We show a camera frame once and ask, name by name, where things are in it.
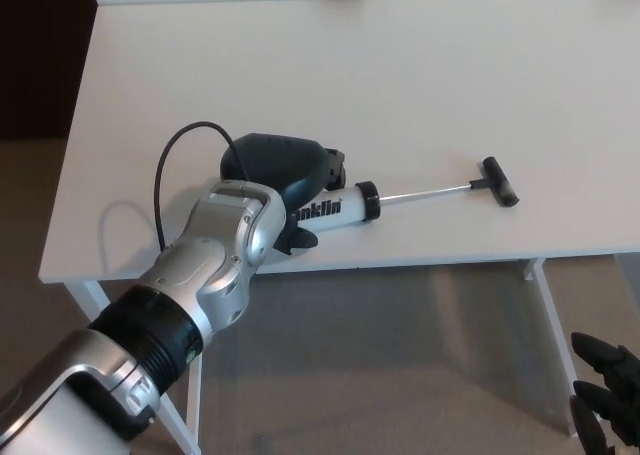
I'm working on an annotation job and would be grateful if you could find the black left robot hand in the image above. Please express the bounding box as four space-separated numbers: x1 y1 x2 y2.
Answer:
219 133 348 254

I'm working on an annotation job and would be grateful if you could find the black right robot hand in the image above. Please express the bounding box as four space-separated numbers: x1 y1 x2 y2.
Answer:
569 331 640 455

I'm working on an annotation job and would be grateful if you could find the white Franklin air pump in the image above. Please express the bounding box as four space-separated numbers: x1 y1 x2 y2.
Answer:
289 155 521 237

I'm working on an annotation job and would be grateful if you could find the white desk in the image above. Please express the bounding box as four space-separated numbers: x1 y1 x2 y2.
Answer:
38 0 640 455

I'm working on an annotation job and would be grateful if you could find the white desk leg frame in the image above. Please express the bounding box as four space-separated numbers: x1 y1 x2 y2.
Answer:
519 257 587 436
64 278 204 455

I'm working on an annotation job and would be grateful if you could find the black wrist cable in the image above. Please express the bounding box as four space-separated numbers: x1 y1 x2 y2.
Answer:
153 120 247 251

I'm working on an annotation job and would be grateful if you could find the dark brown wall panel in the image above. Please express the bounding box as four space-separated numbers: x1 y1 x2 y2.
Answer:
0 0 99 139

